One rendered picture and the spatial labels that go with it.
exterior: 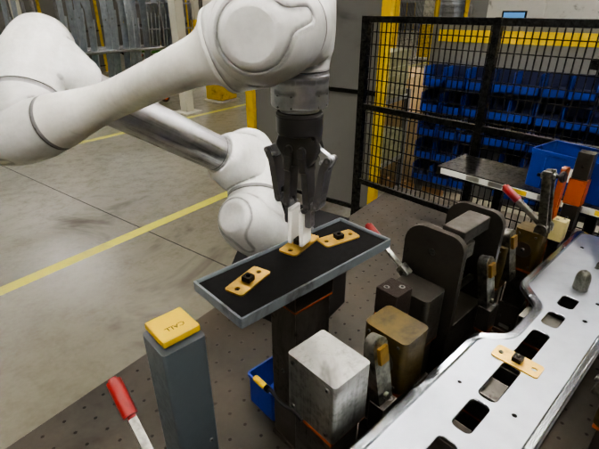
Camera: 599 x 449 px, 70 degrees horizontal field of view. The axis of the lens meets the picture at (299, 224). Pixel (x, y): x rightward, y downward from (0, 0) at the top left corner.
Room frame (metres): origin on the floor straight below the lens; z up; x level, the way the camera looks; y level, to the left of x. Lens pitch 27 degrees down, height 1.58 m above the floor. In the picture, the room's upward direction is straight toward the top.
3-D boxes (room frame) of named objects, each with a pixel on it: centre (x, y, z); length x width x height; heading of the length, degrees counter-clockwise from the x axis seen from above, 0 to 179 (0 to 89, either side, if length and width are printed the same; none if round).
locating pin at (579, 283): (0.82, -0.65, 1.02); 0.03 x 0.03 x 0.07
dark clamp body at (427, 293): (0.72, -0.23, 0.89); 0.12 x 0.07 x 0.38; 43
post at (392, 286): (0.68, -0.18, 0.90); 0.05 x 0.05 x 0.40; 43
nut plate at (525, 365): (0.59, -0.40, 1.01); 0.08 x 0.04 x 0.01; 43
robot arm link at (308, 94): (0.68, 0.00, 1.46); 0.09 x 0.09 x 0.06
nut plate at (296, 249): (0.68, 0.00, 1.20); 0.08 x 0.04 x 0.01; 147
